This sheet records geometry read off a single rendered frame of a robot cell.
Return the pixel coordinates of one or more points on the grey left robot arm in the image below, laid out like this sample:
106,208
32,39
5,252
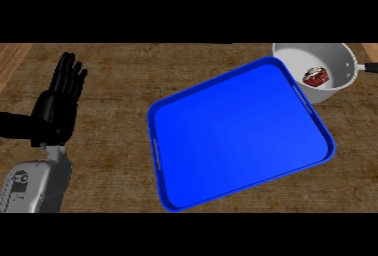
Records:
33,186

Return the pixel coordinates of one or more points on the white pot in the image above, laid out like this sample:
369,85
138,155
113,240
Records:
333,60

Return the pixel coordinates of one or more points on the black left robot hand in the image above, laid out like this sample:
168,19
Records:
54,110

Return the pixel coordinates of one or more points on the blue plastic tray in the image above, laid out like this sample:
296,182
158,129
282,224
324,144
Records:
236,133

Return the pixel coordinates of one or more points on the red cupcake with white frosting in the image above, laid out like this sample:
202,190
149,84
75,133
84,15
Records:
314,76

